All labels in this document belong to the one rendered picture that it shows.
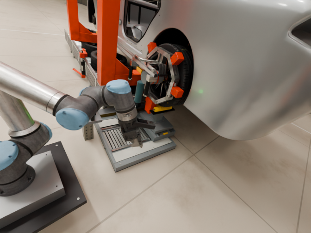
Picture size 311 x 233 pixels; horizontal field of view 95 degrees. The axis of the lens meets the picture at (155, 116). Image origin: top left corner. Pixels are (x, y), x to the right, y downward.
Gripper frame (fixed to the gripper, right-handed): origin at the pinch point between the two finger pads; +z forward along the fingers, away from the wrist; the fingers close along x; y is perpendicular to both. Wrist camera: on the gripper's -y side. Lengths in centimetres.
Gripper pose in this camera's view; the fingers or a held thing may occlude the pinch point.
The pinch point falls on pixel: (141, 145)
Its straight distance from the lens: 80.0
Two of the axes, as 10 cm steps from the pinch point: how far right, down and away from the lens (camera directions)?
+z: 1.7, 8.2, 5.5
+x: 2.6, 5.0, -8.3
